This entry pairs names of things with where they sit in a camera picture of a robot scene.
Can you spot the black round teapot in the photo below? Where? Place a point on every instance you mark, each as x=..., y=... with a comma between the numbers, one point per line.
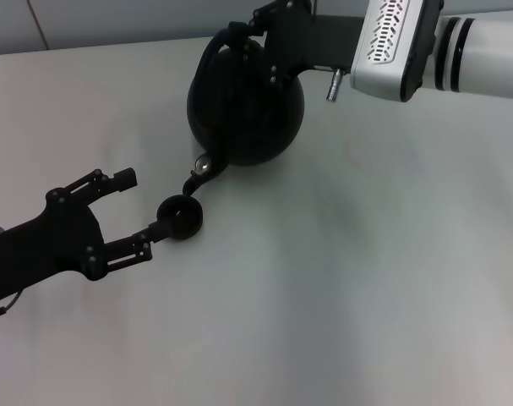
x=247, y=118

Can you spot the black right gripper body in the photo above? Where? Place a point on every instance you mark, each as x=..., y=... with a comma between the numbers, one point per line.
x=315, y=42

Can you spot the dark brown teacup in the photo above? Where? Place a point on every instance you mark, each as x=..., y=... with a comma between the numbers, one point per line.
x=182, y=226

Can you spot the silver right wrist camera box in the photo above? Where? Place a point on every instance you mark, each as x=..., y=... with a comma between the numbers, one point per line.
x=387, y=42

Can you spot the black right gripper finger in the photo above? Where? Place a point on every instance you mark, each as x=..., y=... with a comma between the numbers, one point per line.
x=256, y=23
x=256, y=55

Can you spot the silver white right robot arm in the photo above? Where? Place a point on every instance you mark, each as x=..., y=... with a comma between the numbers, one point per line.
x=484, y=55

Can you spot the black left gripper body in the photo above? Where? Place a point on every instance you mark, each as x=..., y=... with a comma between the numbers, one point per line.
x=40, y=249

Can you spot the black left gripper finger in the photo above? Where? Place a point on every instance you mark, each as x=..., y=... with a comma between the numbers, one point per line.
x=129, y=249
x=125, y=179

